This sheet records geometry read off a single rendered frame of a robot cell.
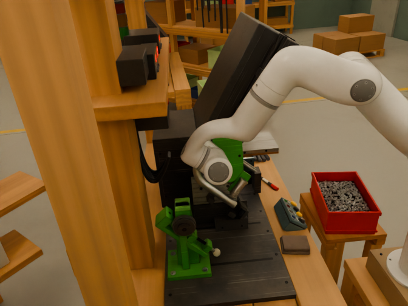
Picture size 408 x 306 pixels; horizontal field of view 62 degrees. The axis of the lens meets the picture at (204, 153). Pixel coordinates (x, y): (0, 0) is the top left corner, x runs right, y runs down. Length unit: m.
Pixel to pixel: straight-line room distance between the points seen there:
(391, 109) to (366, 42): 6.77
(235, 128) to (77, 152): 0.48
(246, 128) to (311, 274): 0.58
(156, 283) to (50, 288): 1.47
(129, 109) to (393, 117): 0.65
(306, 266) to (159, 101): 0.77
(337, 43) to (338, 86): 6.45
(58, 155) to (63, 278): 2.10
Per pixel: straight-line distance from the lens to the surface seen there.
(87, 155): 0.60
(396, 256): 1.35
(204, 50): 4.49
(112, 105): 0.88
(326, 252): 1.61
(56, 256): 2.86
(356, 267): 1.40
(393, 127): 0.96
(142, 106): 0.87
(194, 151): 0.99
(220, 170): 0.98
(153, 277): 1.29
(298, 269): 1.28
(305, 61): 0.88
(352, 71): 0.83
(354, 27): 7.96
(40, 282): 2.73
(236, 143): 1.32
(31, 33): 0.55
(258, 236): 1.37
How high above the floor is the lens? 1.83
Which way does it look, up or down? 29 degrees down
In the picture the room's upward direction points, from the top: 4 degrees counter-clockwise
